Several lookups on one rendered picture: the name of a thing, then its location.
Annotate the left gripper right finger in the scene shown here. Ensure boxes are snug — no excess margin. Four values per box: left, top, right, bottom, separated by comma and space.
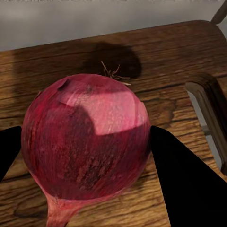
151, 126, 227, 227

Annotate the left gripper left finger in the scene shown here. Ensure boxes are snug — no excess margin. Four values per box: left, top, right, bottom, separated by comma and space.
0, 126, 22, 182

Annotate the cutting board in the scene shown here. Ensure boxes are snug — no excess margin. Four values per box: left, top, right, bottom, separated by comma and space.
0, 20, 227, 227

